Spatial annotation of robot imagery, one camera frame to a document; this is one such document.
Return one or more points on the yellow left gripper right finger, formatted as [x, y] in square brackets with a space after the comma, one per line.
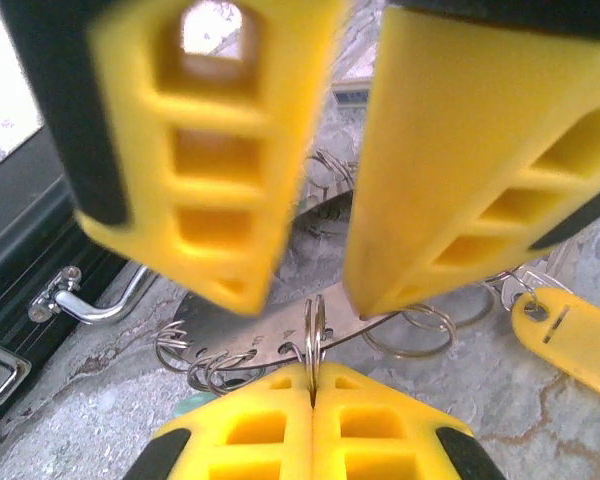
[370, 430]

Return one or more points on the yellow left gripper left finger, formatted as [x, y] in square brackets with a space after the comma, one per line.
[260, 430]

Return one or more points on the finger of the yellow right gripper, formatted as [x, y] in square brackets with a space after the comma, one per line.
[440, 150]
[145, 150]

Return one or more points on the teal plastic key tag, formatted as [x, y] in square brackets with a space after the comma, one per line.
[192, 406]

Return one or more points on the small clear plastic item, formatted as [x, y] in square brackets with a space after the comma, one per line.
[275, 335]

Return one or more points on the silver keys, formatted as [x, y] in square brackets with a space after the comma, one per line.
[517, 287]

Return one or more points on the yellow plastic key tag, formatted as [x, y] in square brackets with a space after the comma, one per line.
[575, 340]

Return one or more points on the small white card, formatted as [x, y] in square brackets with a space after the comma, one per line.
[351, 95]

